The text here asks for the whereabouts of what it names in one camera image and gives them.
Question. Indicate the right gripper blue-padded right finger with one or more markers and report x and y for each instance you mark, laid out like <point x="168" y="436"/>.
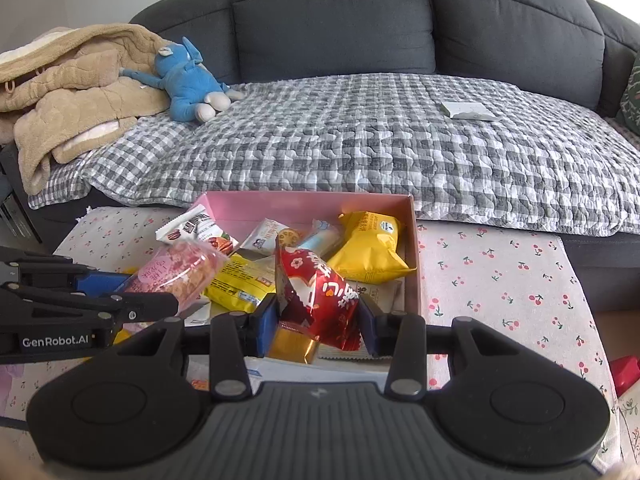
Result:
<point x="402" y="336"/>

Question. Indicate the red plastic stool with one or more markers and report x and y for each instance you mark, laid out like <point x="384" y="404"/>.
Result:
<point x="625" y="372"/>

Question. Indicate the red crinkled snack pack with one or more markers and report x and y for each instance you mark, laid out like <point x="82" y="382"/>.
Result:
<point x="315" y="299"/>

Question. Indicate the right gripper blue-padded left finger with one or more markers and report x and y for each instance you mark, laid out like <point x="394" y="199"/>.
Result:
<point x="234" y="336"/>

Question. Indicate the pink and silver cardboard box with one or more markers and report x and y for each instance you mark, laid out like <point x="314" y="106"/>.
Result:
<point x="239" y="213"/>

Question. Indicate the golden brown bar pack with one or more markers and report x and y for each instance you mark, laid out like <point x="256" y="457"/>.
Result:
<point x="289" y="344"/>

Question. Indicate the floral cloth at right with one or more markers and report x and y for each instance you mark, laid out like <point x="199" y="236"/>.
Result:
<point x="629" y="409"/>

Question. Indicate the blue plush toy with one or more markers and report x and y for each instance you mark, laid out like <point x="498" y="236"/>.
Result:
<point x="195" y="94"/>

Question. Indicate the pink rice cracker pack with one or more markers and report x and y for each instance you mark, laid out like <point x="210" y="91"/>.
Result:
<point x="183" y="269"/>

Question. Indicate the yellow waffle sandwich pack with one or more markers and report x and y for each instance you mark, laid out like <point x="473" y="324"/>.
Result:
<point x="369" y="253"/>

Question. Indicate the white cream roll pack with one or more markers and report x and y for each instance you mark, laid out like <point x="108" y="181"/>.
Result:
<point x="323" y="238"/>

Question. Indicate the cherry print tablecloth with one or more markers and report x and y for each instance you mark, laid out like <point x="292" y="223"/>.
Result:
<point x="517" y="282"/>

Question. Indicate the white walnut snack pack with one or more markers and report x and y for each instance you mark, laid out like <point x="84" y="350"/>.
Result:
<point x="198" y="225"/>

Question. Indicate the white cartoon face snack pack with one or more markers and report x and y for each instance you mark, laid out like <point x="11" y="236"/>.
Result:
<point x="388" y="296"/>

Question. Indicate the white packet on sofa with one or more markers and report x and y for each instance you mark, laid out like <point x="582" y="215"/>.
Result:
<point x="467" y="111"/>

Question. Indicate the grey checked quilted blanket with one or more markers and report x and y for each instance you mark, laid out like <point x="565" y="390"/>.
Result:
<point x="544" y="164"/>

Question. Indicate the dark grey sofa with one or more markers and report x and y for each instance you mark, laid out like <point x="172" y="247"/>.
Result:
<point x="577" y="50"/>

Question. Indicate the green branch pattern cushion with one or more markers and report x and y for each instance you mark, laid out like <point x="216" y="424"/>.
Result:
<point x="629" y="113"/>

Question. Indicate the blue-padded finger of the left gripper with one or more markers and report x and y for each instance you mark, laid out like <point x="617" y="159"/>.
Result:
<point x="22" y="305"/>
<point x="55" y="273"/>

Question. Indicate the yellow snack pack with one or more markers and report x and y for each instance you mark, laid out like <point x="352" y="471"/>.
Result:
<point x="241" y="285"/>

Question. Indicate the white orange lotus chip pack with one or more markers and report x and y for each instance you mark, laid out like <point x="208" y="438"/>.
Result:
<point x="264" y="238"/>

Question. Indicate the beige quilted blanket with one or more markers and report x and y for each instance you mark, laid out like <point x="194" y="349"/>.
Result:
<point x="63" y="94"/>

